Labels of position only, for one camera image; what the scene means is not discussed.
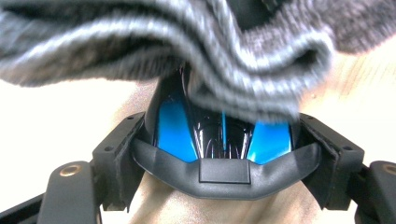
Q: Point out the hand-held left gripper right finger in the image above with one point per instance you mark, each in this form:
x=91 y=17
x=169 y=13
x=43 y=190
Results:
x=339 y=174

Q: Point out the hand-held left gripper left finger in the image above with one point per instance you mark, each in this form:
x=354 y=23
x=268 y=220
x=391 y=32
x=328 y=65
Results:
x=115 y=168

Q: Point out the grey cloth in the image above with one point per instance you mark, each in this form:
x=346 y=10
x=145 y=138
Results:
x=93 y=46

